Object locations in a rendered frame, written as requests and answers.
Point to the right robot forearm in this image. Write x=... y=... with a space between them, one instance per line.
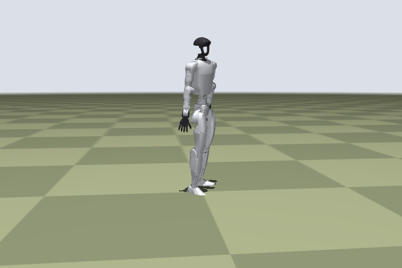
x=187 y=100

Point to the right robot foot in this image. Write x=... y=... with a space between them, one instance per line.
x=196 y=191

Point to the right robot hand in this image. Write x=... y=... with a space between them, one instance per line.
x=184 y=122

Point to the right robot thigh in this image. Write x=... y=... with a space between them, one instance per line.
x=200 y=131

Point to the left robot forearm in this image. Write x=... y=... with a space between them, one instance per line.
x=210 y=97

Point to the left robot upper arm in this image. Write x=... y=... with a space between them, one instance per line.
x=215 y=66

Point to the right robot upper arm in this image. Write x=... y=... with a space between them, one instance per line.
x=190 y=69

